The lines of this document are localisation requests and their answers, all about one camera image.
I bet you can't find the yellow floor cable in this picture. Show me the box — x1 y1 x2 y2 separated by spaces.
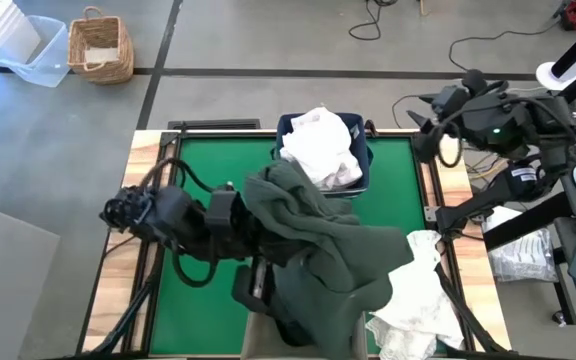
467 153 500 181

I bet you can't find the wicker basket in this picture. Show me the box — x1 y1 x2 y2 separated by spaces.
66 5 135 85

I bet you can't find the clear plastic tub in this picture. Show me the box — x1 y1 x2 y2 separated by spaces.
0 14 72 89

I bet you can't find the black looped floor cable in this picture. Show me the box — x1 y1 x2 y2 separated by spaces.
348 0 399 42

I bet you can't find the white black tower fan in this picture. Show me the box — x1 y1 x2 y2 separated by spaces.
535 22 576 92

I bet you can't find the white paper sheet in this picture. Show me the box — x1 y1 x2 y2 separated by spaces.
85 47 119 64

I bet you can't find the black arched floor cable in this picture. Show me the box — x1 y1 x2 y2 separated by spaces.
391 94 422 129

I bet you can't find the black aluminium table frame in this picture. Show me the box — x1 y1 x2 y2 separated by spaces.
75 127 514 360

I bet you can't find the navy fabric bin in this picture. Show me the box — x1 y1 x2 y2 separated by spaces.
273 111 375 200

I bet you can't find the clear plastic bag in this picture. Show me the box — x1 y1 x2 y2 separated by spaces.
482 204 560 284

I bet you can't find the beige fabric bin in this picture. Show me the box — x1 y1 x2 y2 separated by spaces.
240 309 369 360

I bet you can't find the white lace garment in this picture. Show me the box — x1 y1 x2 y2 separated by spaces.
365 229 466 360

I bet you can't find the white shirt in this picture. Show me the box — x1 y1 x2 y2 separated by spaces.
278 105 364 192

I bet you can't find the grey flat board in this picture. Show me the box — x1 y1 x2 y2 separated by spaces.
0 199 62 360

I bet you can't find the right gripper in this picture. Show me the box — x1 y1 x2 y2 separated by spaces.
406 71 490 133

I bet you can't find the black floor vent grille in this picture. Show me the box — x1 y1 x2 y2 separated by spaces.
167 118 262 131

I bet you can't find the green table mat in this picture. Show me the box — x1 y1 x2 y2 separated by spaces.
148 133 449 356

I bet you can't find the dark green garment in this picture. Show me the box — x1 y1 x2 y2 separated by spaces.
242 158 415 360

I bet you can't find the long black floor cable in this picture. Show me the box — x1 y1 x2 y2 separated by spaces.
448 19 564 72

